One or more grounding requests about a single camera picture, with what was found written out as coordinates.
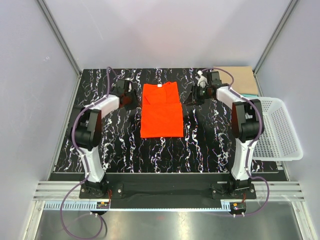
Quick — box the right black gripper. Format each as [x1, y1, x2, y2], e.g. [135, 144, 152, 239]
[183, 84, 212, 107]

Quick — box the orange t shirt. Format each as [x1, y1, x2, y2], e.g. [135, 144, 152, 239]
[140, 82, 184, 139]

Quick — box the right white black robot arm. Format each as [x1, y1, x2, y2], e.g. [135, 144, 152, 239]
[184, 68, 264, 199]

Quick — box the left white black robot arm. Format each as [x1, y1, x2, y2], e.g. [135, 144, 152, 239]
[69, 79, 139, 198]

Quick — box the folded brown t shirt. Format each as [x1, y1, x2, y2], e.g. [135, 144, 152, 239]
[218, 66, 259, 96]

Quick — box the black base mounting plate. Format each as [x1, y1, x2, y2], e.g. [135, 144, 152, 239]
[49, 172, 286, 210]

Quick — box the white plastic basket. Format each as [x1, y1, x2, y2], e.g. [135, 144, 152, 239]
[253, 97, 304, 162]

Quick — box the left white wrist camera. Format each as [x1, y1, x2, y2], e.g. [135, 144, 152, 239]
[127, 80, 133, 92]

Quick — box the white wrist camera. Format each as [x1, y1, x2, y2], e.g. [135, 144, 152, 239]
[127, 80, 133, 92]
[197, 70, 208, 88]

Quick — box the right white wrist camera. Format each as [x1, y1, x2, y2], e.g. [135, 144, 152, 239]
[197, 70, 208, 88]

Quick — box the white slotted cable duct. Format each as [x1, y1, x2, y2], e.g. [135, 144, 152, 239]
[43, 201, 110, 211]

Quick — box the aluminium rail beam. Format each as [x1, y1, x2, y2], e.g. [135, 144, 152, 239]
[33, 181, 305, 202]

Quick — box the left aluminium frame post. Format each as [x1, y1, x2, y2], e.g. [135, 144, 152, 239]
[34, 0, 82, 77]

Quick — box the aluminium frame post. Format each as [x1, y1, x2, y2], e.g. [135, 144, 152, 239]
[34, 0, 82, 77]
[252, 0, 301, 75]

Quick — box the right aluminium frame post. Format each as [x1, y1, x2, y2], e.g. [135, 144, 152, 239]
[252, 0, 301, 75]

